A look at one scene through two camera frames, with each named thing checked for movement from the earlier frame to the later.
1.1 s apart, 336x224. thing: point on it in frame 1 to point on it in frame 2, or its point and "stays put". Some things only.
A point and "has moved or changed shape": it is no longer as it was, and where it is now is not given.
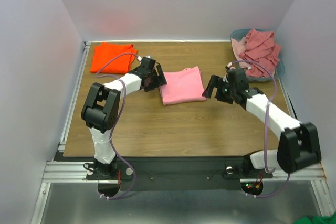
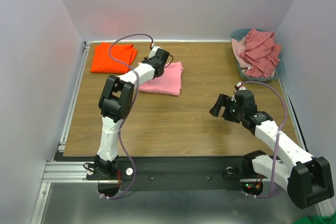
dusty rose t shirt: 260,48 stays put
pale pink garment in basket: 239,46 stays put
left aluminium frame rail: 64,171 stays put
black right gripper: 219,93 to 227,109
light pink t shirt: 184,86 has moved or changed shape
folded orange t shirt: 119,64 stays put
